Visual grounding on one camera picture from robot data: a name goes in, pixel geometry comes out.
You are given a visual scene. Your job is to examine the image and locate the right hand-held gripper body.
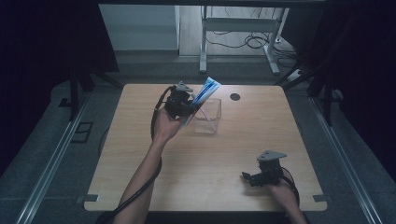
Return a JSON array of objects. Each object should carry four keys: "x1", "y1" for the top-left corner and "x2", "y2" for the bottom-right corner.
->
[{"x1": 254, "y1": 149, "x2": 289, "y2": 188}]

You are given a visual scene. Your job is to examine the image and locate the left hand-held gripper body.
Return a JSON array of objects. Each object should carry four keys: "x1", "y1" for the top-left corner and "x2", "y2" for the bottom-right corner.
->
[{"x1": 163, "y1": 80, "x2": 196, "y2": 119}]

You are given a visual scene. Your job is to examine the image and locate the blue white toothpaste tube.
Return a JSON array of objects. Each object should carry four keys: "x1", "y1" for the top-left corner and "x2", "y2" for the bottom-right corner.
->
[{"x1": 181, "y1": 76, "x2": 222, "y2": 127}]

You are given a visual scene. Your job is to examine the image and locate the clear square plastic cup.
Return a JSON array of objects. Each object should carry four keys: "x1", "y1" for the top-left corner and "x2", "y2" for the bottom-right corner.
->
[{"x1": 191, "y1": 97, "x2": 223, "y2": 134}]

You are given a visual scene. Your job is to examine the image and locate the person's right hand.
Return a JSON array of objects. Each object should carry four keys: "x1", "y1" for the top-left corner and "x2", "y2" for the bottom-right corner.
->
[{"x1": 267, "y1": 181, "x2": 301, "y2": 209}]

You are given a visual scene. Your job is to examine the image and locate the person's left hand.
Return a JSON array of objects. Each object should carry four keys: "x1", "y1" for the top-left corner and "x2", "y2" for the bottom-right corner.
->
[{"x1": 153, "y1": 105, "x2": 189, "y2": 145}]

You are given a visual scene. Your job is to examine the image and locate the black metal stand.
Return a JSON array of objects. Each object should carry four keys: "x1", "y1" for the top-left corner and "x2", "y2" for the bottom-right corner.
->
[
  {"x1": 274, "y1": 59, "x2": 335, "y2": 127},
  {"x1": 68, "y1": 66, "x2": 124, "y2": 122}
]

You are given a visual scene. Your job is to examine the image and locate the white power strip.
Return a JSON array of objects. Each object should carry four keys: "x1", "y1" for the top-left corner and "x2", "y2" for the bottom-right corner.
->
[{"x1": 289, "y1": 69, "x2": 304, "y2": 82}]

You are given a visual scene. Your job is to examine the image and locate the dark curtain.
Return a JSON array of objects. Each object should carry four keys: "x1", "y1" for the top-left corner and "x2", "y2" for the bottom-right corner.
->
[
  {"x1": 0, "y1": 0, "x2": 120, "y2": 178},
  {"x1": 281, "y1": 0, "x2": 396, "y2": 181}
]

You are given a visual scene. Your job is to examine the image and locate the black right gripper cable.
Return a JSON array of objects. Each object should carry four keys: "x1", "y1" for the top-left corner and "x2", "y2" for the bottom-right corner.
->
[{"x1": 279, "y1": 166, "x2": 302, "y2": 208}]

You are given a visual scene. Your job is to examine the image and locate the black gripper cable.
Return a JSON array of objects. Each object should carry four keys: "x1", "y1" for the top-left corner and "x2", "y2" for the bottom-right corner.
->
[
  {"x1": 279, "y1": 166, "x2": 302, "y2": 208},
  {"x1": 97, "y1": 85, "x2": 177, "y2": 224}
]

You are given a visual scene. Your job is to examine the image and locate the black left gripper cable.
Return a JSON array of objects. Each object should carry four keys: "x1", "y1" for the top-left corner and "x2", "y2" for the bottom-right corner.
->
[{"x1": 97, "y1": 85, "x2": 177, "y2": 224}]

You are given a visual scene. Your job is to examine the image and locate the aluminium floor rail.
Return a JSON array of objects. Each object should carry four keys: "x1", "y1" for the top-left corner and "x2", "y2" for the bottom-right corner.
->
[
  {"x1": 309, "y1": 96, "x2": 384, "y2": 224},
  {"x1": 14, "y1": 92, "x2": 92, "y2": 224}
]

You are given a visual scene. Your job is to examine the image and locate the black floor cables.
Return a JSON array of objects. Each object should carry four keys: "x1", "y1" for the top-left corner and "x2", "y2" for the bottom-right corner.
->
[{"x1": 205, "y1": 7, "x2": 298, "y2": 68}]

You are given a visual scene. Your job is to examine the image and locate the white metal desk frame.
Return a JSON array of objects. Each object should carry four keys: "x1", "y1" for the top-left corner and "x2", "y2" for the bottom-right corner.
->
[{"x1": 198, "y1": 5, "x2": 290, "y2": 76}]

